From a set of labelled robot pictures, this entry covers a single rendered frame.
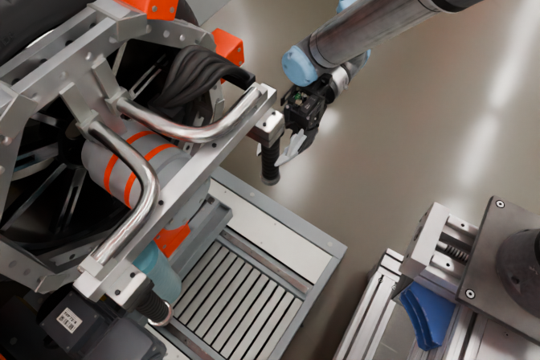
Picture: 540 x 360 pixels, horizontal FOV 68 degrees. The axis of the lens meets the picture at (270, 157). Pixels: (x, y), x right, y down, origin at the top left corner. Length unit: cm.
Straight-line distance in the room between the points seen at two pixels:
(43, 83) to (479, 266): 73
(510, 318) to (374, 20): 52
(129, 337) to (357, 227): 93
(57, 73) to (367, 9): 43
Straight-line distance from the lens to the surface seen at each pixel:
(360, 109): 197
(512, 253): 78
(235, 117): 62
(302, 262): 149
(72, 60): 61
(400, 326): 136
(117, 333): 117
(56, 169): 86
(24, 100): 59
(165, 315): 76
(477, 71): 234
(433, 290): 90
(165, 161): 70
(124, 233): 56
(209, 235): 144
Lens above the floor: 150
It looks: 58 degrees down
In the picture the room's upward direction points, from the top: straight up
